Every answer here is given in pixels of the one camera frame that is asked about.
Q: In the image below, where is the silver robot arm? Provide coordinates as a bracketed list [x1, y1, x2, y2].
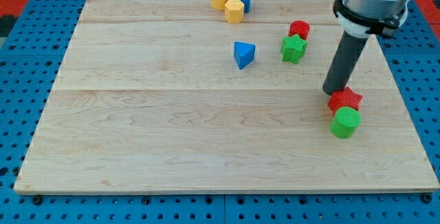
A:
[333, 0, 409, 38]

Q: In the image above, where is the green star block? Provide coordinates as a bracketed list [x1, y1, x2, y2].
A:
[280, 34, 308, 64]

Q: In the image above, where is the red star block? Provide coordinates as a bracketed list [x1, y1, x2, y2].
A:
[327, 87, 363, 115]

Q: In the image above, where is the blue triangle block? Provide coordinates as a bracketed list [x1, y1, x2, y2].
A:
[234, 41, 256, 69]

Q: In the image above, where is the light wooden board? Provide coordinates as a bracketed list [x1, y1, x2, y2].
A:
[14, 0, 439, 195]

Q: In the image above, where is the yellow octagon block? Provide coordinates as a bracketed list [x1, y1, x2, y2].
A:
[224, 0, 245, 23]

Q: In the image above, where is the red cylinder block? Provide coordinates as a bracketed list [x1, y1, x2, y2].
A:
[288, 21, 310, 40]

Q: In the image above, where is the green cylinder block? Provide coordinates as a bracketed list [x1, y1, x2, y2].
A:
[329, 107, 362, 139]

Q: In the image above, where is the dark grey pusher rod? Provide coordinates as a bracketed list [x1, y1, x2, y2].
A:
[322, 32, 368, 96]

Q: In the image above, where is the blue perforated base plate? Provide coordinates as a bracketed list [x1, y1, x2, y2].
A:
[1, 0, 439, 223]

